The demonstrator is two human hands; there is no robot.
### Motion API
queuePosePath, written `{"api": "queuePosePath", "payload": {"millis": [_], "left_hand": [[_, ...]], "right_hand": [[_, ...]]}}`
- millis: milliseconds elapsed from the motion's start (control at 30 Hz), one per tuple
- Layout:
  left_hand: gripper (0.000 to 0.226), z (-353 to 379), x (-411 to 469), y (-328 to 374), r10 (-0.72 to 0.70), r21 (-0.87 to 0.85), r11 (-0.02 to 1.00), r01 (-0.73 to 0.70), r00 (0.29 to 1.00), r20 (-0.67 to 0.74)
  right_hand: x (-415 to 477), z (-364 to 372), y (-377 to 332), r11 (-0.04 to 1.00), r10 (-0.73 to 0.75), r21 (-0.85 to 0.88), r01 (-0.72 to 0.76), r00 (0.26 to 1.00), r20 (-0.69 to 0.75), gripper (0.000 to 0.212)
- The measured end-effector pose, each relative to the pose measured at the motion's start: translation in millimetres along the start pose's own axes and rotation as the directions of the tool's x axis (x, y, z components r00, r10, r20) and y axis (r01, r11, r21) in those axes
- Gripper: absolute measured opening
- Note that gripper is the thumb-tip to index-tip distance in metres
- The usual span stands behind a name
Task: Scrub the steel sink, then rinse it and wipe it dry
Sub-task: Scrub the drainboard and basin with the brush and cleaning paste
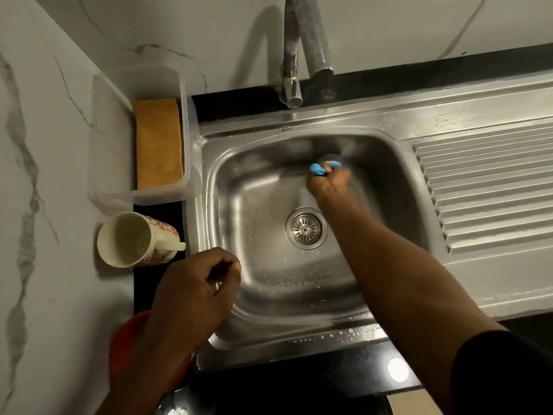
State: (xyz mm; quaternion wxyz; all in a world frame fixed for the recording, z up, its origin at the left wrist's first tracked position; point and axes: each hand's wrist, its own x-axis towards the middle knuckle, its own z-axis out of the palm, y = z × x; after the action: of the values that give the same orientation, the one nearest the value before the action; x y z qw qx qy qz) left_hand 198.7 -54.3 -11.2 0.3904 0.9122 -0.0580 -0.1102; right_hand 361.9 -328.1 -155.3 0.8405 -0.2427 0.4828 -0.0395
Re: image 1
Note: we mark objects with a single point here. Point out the person's left hand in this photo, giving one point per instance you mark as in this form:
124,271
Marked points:
190,293

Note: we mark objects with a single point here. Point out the person's right hand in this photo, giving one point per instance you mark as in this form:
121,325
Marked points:
330,183

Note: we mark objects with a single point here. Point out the person's left thumb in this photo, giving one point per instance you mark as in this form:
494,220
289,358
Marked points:
224,272

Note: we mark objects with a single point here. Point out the person's right fingers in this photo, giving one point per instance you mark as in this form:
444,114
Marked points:
335,170

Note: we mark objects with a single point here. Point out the person's right forearm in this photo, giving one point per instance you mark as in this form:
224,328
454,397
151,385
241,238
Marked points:
401,289

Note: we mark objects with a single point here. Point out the person's left forearm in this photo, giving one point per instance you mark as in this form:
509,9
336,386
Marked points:
140,376

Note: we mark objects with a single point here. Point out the stainless steel sink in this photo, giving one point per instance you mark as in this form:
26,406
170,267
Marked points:
371,211

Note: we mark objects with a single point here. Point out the sink drain strainer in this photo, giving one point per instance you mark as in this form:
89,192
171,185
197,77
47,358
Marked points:
306,229

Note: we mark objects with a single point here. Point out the white mug with red print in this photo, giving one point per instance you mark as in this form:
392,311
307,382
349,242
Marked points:
134,239

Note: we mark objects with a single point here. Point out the red plastic bowl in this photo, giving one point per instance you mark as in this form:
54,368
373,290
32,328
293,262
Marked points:
125,345

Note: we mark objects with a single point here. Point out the chrome faucet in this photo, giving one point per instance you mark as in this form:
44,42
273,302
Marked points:
300,47

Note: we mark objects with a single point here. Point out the orange sponge cloth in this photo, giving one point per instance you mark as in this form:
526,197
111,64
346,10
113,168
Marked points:
159,144

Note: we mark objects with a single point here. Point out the clear plastic container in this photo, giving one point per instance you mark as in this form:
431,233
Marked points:
142,133

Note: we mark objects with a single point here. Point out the black sleeve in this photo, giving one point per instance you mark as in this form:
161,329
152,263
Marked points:
503,373

